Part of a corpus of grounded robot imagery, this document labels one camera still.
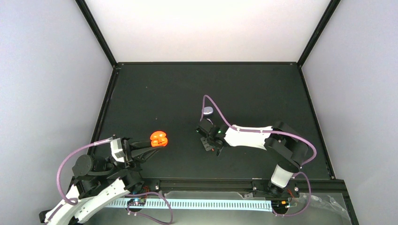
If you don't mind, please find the purple camera cable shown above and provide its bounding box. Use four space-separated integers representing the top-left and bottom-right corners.
56 139 113 206
200 94 318 187

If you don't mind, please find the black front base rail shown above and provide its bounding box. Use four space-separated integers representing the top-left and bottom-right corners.
63 177 352 199

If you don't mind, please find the black left rear frame post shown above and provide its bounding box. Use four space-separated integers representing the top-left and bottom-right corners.
75 0 117 68

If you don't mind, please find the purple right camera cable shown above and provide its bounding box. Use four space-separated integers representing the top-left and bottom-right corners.
200 94 318 187

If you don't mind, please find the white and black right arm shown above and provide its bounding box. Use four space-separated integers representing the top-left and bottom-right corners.
196 120 310 196

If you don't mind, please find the light blue slotted cable duct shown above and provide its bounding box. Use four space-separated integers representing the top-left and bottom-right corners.
106 198 273 212

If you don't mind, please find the lavender earbud charging case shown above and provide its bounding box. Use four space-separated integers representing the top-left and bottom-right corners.
202 106 214 116

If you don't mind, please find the orange round bottle cap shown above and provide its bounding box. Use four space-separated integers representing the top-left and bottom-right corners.
150 131 168 147

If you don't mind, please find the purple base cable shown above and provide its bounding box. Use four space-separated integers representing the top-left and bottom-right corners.
126 190 174 225
272 172 312 218

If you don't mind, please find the black right rear frame post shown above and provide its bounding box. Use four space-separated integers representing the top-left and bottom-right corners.
297 0 341 68

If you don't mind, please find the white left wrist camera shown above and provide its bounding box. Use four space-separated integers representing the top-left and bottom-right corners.
110 138 125 163

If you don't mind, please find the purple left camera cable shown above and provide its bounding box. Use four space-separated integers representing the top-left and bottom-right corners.
56 139 113 206

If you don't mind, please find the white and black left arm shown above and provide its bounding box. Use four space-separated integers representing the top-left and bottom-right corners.
39 134 168 225

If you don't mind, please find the black frame post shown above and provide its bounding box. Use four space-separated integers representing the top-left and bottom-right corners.
75 0 117 68
297 0 341 68

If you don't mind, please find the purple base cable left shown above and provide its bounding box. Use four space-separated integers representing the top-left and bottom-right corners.
126 190 174 225

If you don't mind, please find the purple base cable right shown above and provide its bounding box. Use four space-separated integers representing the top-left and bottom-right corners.
272 172 312 218

